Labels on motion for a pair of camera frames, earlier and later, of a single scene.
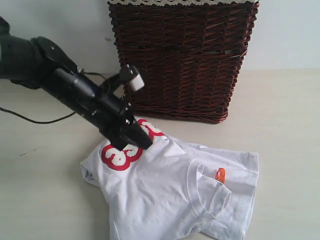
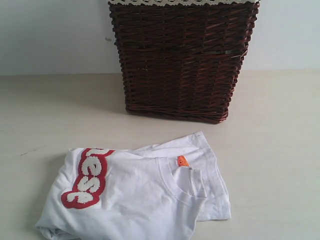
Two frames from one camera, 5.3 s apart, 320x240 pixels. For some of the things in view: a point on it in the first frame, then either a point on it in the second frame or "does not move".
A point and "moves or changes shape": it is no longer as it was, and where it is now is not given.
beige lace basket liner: [179, 2] does not move
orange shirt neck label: [220, 174] to [182, 161]
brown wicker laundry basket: [189, 55] does not move
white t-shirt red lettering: [172, 185] moves or changes shape
